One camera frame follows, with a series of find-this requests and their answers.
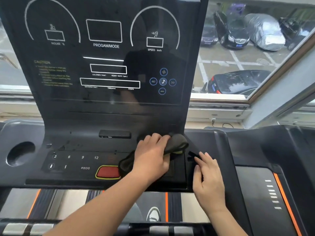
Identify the black handlebar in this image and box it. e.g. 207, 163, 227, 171
0, 218, 217, 236

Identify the ribbed side rail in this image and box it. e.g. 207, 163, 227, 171
165, 192, 183, 223
85, 190, 102, 207

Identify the red stop button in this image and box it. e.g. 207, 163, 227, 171
95, 165, 122, 180

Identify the black treadmill display panel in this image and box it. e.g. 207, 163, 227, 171
0, 0, 210, 132

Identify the black sedan car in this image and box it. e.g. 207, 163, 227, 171
213, 10, 250, 49

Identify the black cable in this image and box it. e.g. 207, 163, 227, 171
212, 120, 235, 128

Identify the dark treadmill belt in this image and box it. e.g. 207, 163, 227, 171
100, 190, 166, 223

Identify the person's right hand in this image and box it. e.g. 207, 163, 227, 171
192, 152, 225, 215

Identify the grey trouser leg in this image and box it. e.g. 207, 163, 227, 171
123, 203, 145, 222

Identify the person's right forearm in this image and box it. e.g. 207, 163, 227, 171
208, 206, 249, 236

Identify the black car with red taillights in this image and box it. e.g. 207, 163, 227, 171
201, 70, 272, 97

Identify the dark blue car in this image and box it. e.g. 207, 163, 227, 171
200, 22, 219, 48

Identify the silver pulse sensor plate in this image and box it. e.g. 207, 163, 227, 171
149, 226, 170, 236
30, 223, 54, 236
2, 223, 28, 236

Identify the car under silver cover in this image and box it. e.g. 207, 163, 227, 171
243, 13, 286, 51

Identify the black suv car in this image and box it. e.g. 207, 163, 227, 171
279, 17, 311, 51

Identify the person's left hand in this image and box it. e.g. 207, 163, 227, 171
131, 133, 172, 184

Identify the person's left forearm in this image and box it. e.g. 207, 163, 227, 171
43, 171, 149, 236

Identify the dark grey cleaning cloth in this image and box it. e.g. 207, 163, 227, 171
119, 133, 189, 179

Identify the neighbouring black treadmill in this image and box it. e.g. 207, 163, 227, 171
228, 124, 315, 236

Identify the white shoe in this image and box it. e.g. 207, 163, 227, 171
146, 206, 161, 222

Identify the purple car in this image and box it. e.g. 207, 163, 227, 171
226, 3, 246, 18

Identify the black treadmill console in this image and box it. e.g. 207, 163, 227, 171
0, 119, 254, 236

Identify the ribbed rail with orange stripe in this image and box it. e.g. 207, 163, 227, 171
27, 189, 57, 219

